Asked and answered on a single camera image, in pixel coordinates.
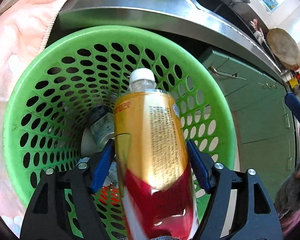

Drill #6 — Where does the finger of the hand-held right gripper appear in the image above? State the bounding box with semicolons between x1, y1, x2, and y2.
284;92;300;131

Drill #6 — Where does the crushed blue can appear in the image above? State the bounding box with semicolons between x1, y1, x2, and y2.
90;105;115;149

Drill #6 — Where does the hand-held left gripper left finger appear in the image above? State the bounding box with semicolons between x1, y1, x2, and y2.
19;139;115;240

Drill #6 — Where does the steel sink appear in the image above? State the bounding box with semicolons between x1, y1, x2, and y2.
176;0;265;43

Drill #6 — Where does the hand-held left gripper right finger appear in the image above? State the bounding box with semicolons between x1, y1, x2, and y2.
186;140;283;240

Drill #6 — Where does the person's right hand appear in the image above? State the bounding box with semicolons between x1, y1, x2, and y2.
274;156;300;218

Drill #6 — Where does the pink printed blanket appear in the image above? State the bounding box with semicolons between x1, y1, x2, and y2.
0;0;90;230

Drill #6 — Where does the red gold labelled plastic bottle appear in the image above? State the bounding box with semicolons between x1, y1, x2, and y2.
113;68;199;240

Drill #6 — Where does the red plastic stool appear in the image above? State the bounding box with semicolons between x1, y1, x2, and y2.
97;185;121;206

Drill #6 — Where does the green plastic wastebasket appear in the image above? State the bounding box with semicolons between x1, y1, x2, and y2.
2;26;237;240

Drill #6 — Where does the round wooden chopping board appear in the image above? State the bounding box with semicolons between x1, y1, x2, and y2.
266;28;300;71

